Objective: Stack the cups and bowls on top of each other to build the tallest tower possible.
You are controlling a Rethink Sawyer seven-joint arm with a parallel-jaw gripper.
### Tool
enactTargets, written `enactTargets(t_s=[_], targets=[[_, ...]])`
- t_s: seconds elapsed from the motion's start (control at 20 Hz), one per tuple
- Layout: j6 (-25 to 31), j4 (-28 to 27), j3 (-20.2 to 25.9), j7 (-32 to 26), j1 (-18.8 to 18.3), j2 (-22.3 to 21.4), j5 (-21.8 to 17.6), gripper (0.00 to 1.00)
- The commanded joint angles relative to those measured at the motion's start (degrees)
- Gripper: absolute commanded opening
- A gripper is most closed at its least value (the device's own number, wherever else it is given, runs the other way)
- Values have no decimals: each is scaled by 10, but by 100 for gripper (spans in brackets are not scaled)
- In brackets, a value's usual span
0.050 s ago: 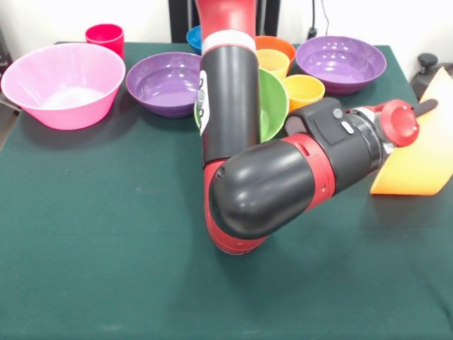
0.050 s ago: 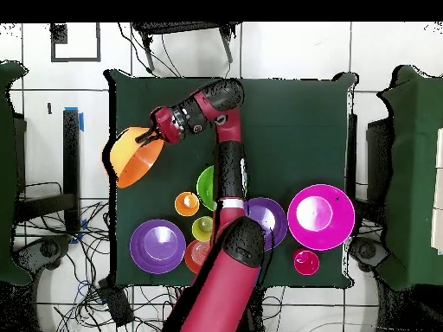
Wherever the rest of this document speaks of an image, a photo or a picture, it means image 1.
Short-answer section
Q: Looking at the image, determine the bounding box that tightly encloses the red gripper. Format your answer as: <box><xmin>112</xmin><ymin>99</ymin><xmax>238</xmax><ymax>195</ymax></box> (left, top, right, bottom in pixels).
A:
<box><xmin>380</xmin><ymin>98</ymin><xmax>439</xmax><ymax>148</ymax></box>

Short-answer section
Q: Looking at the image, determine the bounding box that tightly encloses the large orange bowl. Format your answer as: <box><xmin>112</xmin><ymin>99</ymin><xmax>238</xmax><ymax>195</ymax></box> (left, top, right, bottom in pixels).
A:
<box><xmin>369</xmin><ymin>67</ymin><xmax>453</xmax><ymax>197</ymax></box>

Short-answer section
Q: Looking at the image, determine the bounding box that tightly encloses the purple bowl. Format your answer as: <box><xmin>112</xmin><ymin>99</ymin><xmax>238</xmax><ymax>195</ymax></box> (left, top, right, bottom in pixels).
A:
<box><xmin>295</xmin><ymin>35</ymin><xmax>387</xmax><ymax>96</ymax></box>
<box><xmin>125</xmin><ymin>52</ymin><xmax>203</xmax><ymax>118</ymax></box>

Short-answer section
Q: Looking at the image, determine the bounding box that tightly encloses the yellow cup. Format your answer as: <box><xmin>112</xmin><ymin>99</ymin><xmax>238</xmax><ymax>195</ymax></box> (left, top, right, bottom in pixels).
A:
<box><xmin>255</xmin><ymin>48</ymin><xmax>291</xmax><ymax>81</ymax></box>

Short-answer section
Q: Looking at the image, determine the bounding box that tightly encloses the orange cup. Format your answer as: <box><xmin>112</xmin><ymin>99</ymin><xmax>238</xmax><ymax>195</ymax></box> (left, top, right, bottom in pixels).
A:
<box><xmin>284</xmin><ymin>74</ymin><xmax>326</xmax><ymax>113</ymax></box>

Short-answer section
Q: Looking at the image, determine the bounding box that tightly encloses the green bowl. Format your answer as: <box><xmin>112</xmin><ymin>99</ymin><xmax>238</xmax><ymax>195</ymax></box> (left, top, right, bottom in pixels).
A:
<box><xmin>193</xmin><ymin>67</ymin><xmax>289</xmax><ymax>143</ymax></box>

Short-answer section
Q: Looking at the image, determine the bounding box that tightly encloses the small orange bowl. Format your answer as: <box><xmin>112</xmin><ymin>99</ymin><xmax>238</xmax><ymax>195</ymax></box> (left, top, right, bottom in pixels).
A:
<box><xmin>254</xmin><ymin>35</ymin><xmax>297</xmax><ymax>68</ymax></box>

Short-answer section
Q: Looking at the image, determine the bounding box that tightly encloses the blue bowl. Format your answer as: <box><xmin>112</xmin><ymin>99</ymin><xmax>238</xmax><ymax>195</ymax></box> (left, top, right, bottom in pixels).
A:
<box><xmin>186</xmin><ymin>25</ymin><xmax>202</xmax><ymax>56</ymax></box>

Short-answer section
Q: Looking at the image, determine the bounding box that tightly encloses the red cup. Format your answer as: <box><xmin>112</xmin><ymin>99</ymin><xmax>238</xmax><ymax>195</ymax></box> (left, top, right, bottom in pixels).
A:
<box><xmin>85</xmin><ymin>23</ymin><xmax>125</xmax><ymax>60</ymax></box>

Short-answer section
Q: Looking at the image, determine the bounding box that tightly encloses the dark green table cloth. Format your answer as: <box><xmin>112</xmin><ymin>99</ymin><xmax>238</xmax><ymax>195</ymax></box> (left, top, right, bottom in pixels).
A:
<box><xmin>0</xmin><ymin>41</ymin><xmax>453</xmax><ymax>340</ymax></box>

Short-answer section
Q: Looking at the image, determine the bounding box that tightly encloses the large pink bowl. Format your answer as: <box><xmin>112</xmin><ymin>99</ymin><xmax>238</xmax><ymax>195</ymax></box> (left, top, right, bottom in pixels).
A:
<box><xmin>0</xmin><ymin>42</ymin><xmax>127</xmax><ymax>131</ymax></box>

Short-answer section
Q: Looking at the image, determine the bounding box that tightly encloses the black wall cable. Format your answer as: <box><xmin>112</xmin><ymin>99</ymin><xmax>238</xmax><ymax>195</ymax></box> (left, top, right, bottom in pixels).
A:
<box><xmin>306</xmin><ymin>0</ymin><xmax>330</xmax><ymax>40</ymax></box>

